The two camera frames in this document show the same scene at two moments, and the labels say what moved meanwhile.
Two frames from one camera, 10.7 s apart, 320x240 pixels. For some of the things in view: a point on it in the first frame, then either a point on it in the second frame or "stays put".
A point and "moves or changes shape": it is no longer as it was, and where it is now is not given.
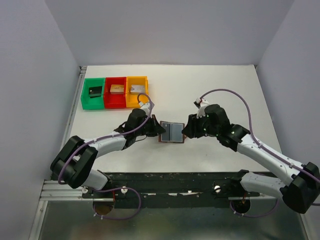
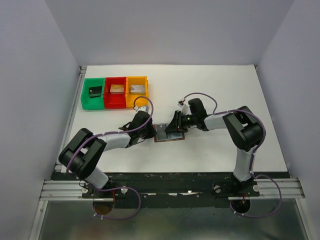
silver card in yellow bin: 138,88 stays put
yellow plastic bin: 133,99 stays put
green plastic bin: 94,103 stays put
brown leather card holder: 173,132 moves or changes shape
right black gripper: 192,127 -> 174,125
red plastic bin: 112,100 stays put
